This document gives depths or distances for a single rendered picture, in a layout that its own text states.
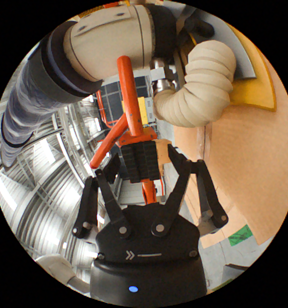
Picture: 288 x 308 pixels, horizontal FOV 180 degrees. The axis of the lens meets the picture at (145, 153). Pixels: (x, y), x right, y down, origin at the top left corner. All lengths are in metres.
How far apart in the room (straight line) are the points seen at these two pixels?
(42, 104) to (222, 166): 0.34
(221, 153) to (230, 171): 0.03
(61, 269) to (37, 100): 0.60
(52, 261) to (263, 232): 0.65
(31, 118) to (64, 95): 0.14
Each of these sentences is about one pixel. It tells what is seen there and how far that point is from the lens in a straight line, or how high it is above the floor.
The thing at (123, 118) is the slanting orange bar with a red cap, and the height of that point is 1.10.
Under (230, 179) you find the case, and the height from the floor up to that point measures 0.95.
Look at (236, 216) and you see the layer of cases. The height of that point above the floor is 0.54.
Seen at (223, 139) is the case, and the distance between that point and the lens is 0.16.
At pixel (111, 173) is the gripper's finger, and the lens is 0.16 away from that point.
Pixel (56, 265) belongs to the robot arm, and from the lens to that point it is 0.60.
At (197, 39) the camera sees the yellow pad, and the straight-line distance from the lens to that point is 0.17.
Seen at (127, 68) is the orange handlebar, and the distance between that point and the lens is 0.15.
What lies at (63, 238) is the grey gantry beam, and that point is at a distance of 2.79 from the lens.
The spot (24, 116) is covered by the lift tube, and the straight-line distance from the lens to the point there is 0.30.
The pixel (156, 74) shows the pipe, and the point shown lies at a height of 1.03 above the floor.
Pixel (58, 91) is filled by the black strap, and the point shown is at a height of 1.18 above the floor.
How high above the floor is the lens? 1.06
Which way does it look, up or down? 2 degrees up
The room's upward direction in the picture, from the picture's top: 99 degrees counter-clockwise
